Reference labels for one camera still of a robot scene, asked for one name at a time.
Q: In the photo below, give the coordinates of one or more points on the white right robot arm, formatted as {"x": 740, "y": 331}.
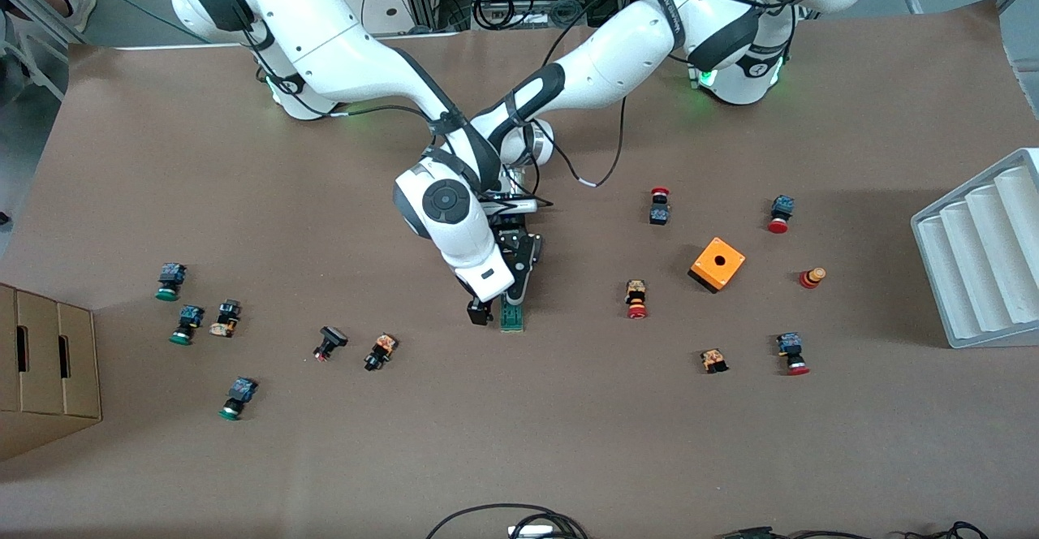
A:
{"x": 341, "y": 44}

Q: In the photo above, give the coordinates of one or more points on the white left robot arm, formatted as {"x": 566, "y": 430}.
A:
{"x": 617, "y": 60}

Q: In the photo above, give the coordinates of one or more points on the red push button orange block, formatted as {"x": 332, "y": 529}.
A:
{"x": 635, "y": 297}

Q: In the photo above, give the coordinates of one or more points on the red push button black block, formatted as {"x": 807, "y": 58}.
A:
{"x": 659, "y": 210}

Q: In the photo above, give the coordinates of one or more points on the white plug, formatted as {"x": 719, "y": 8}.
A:
{"x": 532, "y": 532}

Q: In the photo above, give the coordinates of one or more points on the orange black contact block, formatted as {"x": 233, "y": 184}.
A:
{"x": 713, "y": 360}

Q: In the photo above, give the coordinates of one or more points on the green mushroom push button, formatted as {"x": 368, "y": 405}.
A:
{"x": 242, "y": 390}
{"x": 170, "y": 278}
{"x": 191, "y": 316}

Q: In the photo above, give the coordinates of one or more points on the red push button blue block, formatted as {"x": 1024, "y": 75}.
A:
{"x": 790, "y": 348}
{"x": 782, "y": 210}

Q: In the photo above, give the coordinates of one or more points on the red yellow emergency stop head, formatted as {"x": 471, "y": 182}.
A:
{"x": 812, "y": 278}

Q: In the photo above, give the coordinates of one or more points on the brown cardboard box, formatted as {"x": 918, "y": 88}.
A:
{"x": 49, "y": 377}

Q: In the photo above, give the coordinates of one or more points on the grey white slotted tray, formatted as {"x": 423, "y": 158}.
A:
{"x": 978, "y": 255}

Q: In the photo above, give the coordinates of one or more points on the black selector switch orange block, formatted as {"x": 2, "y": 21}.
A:
{"x": 226, "y": 317}
{"x": 380, "y": 351}

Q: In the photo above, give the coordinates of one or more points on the black flat-head switch red base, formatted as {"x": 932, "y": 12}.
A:
{"x": 330, "y": 338}

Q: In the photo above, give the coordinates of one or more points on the orange button enclosure box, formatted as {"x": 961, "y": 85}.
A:
{"x": 718, "y": 267}

